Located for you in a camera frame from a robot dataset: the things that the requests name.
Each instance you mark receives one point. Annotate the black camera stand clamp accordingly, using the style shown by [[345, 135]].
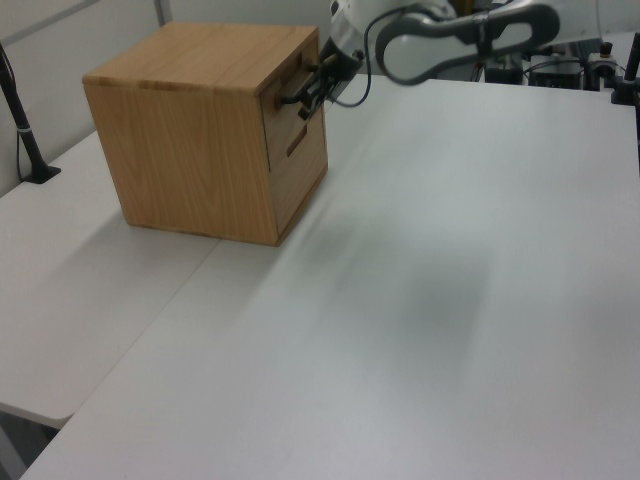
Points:
[[627, 75]]

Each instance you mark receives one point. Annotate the oak wooden drawer cabinet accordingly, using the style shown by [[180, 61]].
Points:
[[185, 150]]

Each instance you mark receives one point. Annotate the black camera stand pole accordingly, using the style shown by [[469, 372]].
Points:
[[22, 130]]

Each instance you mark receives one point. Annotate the oak drawer with slot grip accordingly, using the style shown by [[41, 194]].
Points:
[[300, 190]]

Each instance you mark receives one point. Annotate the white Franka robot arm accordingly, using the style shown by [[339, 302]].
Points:
[[450, 30]]

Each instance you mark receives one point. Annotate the grey emergency stop button box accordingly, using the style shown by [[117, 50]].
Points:
[[601, 57]]

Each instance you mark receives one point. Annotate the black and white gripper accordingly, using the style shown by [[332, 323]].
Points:
[[342, 62]]

